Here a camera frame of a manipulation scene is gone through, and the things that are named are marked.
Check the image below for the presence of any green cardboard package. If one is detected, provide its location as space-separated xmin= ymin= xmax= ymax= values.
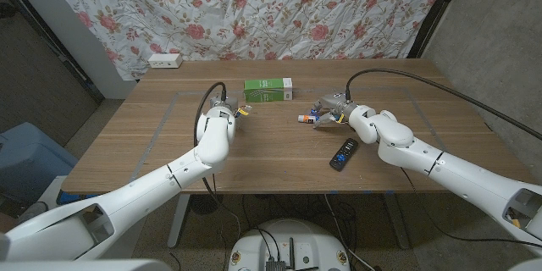
xmin=244 ymin=77 xmax=294 ymax=103

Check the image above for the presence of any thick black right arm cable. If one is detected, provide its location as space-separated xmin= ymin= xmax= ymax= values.
xmin=345 ymin=68 xmax=542 ymax=141

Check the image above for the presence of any grey sneaker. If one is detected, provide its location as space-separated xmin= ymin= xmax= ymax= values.
xmin=19 ymin=201 xmax=48 ymax=222

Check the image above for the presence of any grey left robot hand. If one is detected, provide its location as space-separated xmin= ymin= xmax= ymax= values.
xmin=209 ymin=95 xmax=253 ymax=130

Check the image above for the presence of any black backdrop pole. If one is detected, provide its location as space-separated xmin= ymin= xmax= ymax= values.
xmin=406 ymin=0 xmax=469 ymax=59

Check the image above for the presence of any blue-grey plastic bin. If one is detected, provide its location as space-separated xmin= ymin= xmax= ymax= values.
xmin=0 ymin=121 xmax=80 ymax=204

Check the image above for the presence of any black floor fan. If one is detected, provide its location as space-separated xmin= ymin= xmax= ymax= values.
xmin=189 ymin=193 xmax=224 ymax=215

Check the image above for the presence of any white power strip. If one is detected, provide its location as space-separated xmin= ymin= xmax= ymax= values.
xmin=147 ymin=53 xmax=184 ymax=69

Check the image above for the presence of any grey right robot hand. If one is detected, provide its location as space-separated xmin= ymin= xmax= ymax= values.
xmin=312 ymin=92 xmax=353 ymax=130

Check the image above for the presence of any white table leg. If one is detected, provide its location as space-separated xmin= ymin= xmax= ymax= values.
xmin=383 ymin=193 xmax=412 ymax=250
xmin=167 ymin=193 xmax=191 ymax=249

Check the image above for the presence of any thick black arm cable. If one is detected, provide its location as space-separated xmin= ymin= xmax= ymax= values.
xmin=193 ymin=81 xmax=242 ymax=238
xmin=345 ymin=68 xmax=542 ymax=141

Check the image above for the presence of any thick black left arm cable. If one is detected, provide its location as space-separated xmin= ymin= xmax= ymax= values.
xmin=193 ymin=81 xmax=242 ymax=238

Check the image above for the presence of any black TV remote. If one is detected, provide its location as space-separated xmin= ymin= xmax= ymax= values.
xmin=329 ymin=137 xmax=359 ymax=172

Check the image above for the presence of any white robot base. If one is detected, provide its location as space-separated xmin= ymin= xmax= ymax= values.
xmin=228 ymin=218 xmax=351 ymax=271

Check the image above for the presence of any floral backdrop cloth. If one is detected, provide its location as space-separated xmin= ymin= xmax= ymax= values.
xmin=36 ymin=0 xmax=454 ymax=81

